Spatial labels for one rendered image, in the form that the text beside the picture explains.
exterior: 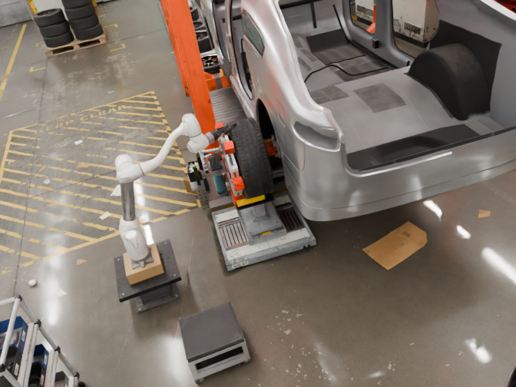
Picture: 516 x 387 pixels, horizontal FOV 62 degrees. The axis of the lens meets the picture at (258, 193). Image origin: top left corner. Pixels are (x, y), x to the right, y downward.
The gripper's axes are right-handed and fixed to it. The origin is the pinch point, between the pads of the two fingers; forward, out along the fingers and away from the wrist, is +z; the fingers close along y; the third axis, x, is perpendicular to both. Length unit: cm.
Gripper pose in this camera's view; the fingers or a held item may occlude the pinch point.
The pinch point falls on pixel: (232, 126)
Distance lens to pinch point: 348.7
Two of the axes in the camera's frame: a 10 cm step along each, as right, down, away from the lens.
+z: 7.6, -4.8, 4.3
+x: -1.5, -7.8, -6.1
